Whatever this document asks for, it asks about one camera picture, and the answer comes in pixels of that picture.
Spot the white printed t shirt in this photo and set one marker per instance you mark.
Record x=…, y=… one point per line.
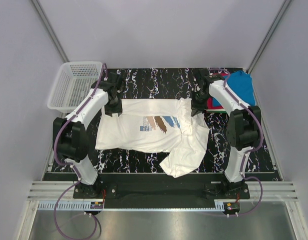
x=154, y=126

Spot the right small circuit board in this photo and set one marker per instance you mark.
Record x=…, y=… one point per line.
x=232, y=206

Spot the blue folded t shirt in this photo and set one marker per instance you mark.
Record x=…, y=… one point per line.
x=241, y=84

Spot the red folded t shirt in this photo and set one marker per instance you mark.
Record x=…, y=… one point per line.
x=213, y=104

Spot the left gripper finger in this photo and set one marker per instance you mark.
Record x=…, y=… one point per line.
x=118, y=111
x=108, y=113

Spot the white plastic basket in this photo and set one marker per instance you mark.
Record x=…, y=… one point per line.
x=72, y=84

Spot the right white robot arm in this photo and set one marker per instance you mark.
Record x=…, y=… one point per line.
x=244, y=131

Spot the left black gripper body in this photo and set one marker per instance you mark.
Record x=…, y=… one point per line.
x=113, y=107

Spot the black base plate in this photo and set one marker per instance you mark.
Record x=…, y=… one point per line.
x=210, y=185

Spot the left small circuit board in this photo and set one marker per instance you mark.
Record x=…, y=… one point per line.
x=97, y=205

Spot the small circuit board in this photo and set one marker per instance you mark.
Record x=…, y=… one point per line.
x=97, y=205
x=232, y=206

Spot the green folded t shirt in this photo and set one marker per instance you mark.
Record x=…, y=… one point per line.
x=220, y=110

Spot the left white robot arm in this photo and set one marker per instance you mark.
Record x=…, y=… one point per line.
x=70, y=138

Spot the aluminium rail profile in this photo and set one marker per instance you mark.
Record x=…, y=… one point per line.
x=272, y=190

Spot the white slotted cable duct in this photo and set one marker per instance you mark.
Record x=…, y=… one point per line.
x=112, y=205

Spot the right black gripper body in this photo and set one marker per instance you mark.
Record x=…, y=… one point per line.
x=198, y=109

